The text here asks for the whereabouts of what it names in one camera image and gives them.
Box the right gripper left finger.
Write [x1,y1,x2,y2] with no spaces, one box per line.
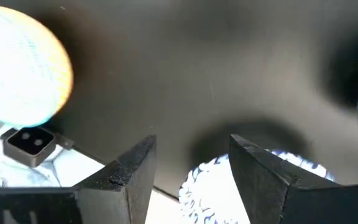
[73,134,158,224]

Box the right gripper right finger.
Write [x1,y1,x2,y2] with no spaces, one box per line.
[228,134,338,224]

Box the blue white patterned plate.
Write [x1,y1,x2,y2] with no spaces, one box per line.
[178,149,335,224]

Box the orange bowl blue interior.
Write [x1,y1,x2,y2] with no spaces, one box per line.
[0,2,74,128]

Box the black table mat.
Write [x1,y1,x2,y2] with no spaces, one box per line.
[0,0,358,200]

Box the black square camera box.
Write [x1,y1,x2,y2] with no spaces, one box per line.
[2,126,74,168]

